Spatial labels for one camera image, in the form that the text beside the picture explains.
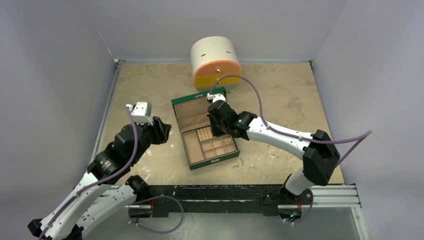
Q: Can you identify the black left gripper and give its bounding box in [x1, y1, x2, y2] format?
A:
[131, 115, 171, 164]

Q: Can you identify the green jewelry tray insert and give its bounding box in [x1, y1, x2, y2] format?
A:
[181, 126, 240, 170]

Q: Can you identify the small silver earring pair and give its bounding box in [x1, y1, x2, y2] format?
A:
[231, 158, 244, 169]

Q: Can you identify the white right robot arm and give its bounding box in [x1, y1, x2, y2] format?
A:
[207, 100, 340, 204]

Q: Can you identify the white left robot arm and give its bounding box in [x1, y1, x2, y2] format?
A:
[27, 116, 172, 240]

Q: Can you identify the green jewelry box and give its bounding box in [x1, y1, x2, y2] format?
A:
[171, 90, 240, 171]

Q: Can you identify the white drawer cabinet orange yellow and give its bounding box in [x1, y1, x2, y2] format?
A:
[190, 36, 242, 92]

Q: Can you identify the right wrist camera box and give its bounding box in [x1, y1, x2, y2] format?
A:
[206, 93, 227, 104]

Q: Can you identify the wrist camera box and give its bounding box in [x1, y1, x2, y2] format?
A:
[125, 101, 154, 126]
[206, 93, 227, 104]

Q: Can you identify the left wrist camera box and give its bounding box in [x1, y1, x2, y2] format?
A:
[125, 101, 154, 126]

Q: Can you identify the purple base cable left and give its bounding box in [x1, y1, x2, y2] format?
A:
[128, 195, 185, 235]

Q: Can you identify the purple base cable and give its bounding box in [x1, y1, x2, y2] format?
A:
[283, 202, 314, 226]
[128, 195, 185, 235]

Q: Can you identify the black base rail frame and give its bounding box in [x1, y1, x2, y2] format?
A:
[135, 184, 313, 220]

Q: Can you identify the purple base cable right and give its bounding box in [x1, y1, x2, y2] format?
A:
[283, 202, 314, 226]

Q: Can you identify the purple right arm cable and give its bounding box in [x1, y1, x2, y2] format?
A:
[209, 74, 373, 167]

